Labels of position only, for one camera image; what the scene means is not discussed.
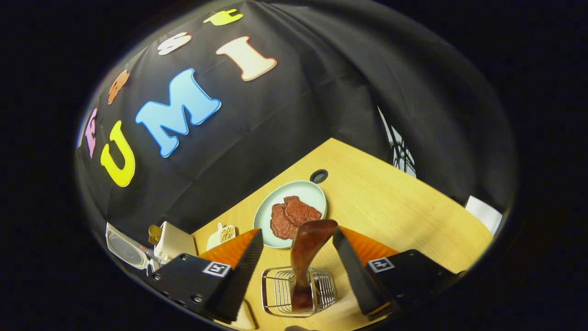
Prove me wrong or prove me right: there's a white metal frame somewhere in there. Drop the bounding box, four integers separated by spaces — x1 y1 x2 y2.
378 107 417 178

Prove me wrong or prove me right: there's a white rice cooker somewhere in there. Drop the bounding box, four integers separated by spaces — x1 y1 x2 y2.
105 223 154 270

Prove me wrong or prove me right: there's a pale green plate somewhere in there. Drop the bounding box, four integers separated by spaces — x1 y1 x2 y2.
253 180 328 249

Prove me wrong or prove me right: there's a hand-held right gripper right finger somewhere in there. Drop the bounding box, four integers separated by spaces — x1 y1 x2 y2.
333 226 464 321

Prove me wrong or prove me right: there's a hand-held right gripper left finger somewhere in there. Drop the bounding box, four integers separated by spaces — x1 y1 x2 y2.
147 228 265 322

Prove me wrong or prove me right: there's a brown wooden spoon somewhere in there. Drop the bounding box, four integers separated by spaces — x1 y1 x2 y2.
290 219 339 312

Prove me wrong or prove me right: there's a white paper sheet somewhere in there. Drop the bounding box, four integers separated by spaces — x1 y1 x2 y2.
465 195 503 236

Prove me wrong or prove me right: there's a metal wire chopstick holder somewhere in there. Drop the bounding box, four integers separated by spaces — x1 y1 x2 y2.
261 267 338 318

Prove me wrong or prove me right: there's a clear plastic rice container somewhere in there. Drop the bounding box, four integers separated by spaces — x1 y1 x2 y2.
227 300 256 331

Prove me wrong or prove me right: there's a red meat slice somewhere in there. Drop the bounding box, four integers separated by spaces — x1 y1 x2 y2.
283 196 322 227
270 203 299 240

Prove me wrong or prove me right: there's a black backdrop cloth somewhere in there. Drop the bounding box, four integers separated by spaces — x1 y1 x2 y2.
76 0 517 276

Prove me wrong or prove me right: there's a white divided dish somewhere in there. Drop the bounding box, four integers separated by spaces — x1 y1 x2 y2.
207 223 237 251

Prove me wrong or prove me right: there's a white toaster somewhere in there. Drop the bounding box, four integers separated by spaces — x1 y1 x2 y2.
154 221 198 263

